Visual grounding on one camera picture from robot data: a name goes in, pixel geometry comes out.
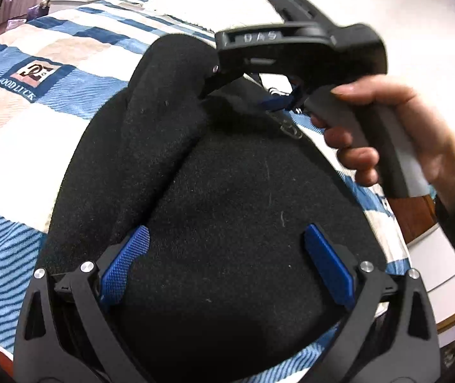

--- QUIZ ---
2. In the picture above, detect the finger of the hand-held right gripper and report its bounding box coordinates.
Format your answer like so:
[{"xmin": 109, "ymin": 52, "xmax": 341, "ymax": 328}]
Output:
[{"xmin": 200, "ymin": 63, "xmax": 248, "ymax": 97}]

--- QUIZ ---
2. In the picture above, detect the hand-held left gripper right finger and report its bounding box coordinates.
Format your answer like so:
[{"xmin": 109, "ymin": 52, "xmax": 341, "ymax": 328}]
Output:
[{"xmin": 304, "ymin": 223, "xmax": 440, "ymax": 383}]

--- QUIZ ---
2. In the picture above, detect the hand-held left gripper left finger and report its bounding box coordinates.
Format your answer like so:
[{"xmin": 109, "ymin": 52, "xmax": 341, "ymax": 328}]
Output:
[{"xmin": 12, "ymin": 225, "xmax": 150, "ymax": 383}]

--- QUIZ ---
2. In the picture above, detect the black jacket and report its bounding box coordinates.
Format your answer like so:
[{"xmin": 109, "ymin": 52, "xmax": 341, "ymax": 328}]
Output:
[{"xmin": 44, "ymin": 34, "xmax": 389, "ymax": 372}]

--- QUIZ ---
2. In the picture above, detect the person's right hand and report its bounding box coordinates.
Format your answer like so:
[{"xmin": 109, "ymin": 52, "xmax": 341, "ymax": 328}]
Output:
[{"xmin": 310, "ymin": 77, "xmax": 455, "ymax": 199}]

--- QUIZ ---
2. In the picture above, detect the white desk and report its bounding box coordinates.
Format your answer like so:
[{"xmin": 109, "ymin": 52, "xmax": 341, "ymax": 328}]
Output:
[{"xmin": 47, "ymin": 0, "xmax": 112, "ymax": 13}]

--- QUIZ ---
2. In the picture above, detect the blue white striped blanket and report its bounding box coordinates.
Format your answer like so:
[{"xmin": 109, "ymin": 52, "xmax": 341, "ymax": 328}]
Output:
[{"xmin": 0, "ymin": 0, "xmax": 413, "ymax": 383}]

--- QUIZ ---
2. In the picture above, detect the white wood-trimmed bed frame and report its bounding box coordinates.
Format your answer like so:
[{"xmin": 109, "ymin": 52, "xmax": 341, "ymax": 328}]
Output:
[{"xmin": 405, "ymin": 191, "xmax": 455, "ymax": 348}]

